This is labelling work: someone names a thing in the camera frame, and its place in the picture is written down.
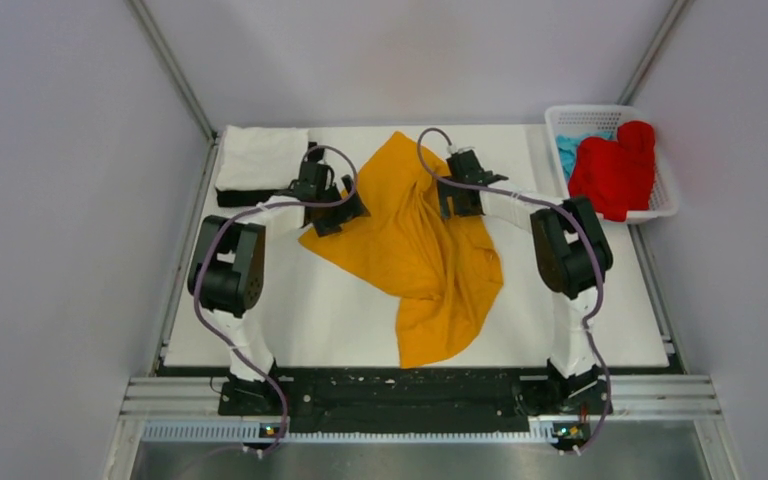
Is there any white plastic laundry basket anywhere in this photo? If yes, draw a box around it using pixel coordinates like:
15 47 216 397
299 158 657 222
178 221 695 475
544 104 679 224

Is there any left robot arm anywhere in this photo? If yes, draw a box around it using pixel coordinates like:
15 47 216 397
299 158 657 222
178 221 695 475
187 161 368 415

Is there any red t-shirt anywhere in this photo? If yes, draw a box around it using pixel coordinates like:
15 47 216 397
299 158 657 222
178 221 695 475
568 121 656 222

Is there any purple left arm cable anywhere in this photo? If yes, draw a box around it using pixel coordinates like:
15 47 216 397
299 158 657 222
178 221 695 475
191 144 359 458

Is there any aluminium frame post right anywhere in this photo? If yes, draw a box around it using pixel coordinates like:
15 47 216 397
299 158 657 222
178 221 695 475
616 0 695 105

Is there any aluminium frame post left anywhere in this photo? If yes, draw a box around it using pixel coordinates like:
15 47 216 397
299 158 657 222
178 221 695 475
124 0 216 143

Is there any aluminium frame post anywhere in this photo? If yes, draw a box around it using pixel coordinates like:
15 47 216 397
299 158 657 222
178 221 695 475
124 0 216 143
616 0 695 105

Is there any black folded t-shirt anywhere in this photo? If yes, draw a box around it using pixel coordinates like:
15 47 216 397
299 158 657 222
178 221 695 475
215 141 326 209

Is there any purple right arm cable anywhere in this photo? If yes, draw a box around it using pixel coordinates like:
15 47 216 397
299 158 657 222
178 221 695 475
416 127 615 455

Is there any yellow t-shirt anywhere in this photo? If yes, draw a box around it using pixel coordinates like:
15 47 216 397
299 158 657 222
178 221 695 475
299 132 504 368

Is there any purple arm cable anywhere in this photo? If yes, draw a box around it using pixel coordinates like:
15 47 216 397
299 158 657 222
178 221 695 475
416 127 615 455
191 144 359 458

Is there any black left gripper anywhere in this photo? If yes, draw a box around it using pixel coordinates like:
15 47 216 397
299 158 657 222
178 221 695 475
313 176 370 238

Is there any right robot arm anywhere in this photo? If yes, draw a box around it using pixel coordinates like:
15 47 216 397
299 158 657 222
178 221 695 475
436 149 613 415

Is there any light blue t-shirt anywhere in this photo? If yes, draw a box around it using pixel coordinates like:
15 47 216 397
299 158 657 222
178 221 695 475
555 131 614 181

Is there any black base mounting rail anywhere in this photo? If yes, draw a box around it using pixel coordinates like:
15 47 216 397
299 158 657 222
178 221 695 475
218 365 613 434

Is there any white slotted cable duct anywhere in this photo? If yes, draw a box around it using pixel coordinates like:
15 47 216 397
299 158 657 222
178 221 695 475
142 420 584 445

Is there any white folded t-shirt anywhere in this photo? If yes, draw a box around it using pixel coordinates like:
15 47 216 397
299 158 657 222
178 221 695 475
215 125 309 191

